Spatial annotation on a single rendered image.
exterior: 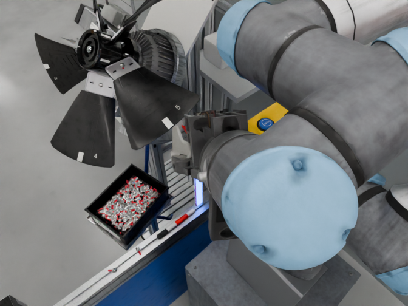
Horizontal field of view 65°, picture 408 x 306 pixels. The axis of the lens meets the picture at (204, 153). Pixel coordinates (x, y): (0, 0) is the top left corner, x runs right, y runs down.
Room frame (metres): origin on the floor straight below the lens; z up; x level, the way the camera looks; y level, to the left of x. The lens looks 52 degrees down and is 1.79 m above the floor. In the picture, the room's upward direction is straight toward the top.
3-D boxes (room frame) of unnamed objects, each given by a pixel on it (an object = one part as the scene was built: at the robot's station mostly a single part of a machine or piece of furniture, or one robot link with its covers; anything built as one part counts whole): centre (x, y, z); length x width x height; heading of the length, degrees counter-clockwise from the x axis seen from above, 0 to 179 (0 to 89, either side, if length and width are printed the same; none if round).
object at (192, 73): (1.09, 0.06, 0.57); 0.09 x 0.04 x 1.15; 39
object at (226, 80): (1.21, -0.12, 0.84); 0.36 x 0.24 x 0.03; 39
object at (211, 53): (1.29, -0.09, 0.91); 0.17 x 0.16 x 0.11; 129
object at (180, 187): (1.00, 0.17, 0.04); 0.62 x 0.46 x 0.08; 129
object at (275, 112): (0.68, -0.22, 1.02); 0.16 x 0.10 x 0.11; 129
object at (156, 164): (0.94, 0.24, 0.45); 0.09 x 0.04 x 0.91; 39
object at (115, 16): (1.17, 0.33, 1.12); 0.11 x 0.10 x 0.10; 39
